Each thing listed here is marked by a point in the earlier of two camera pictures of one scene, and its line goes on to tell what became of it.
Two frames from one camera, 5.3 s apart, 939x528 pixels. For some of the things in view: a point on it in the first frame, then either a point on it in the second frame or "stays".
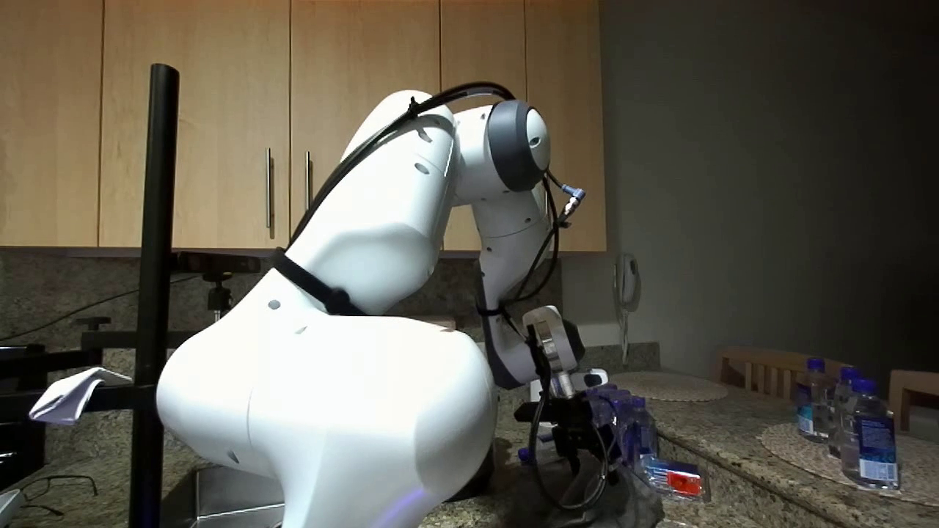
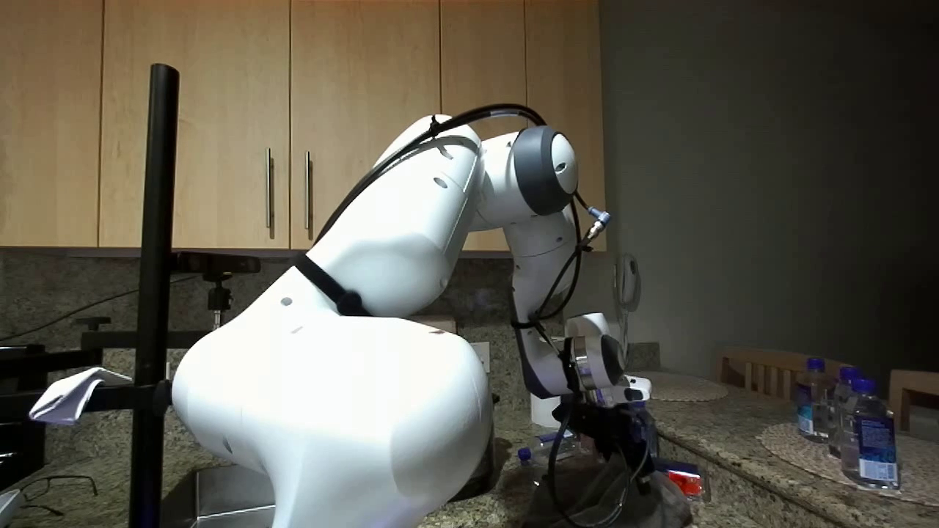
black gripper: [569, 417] -> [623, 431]
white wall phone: [627, 282] stays
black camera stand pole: [152, 293] stays
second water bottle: [815, 401] stays
